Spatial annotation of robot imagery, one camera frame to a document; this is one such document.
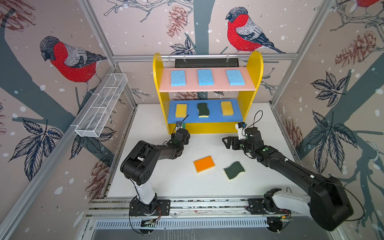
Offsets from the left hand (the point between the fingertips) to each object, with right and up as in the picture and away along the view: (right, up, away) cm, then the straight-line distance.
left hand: (181, 133), depth 96 cm
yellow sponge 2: (+31, +16, +1) cm, 35 cm away
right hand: (+28, -3, -12) cm, 30 cm away
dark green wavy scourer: (+15, +16, +1) cm, 22 cm away
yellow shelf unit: (+18, +11, -2) cm, 22 cm away
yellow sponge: (0, +15, -1) cm, 15 cm away
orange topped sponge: (+14, -17, -9) cm, 24 cm away
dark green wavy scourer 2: (+31, -20, -12) cm, 39 cm away
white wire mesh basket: (-40, +8, -26) cm, 48 cm away
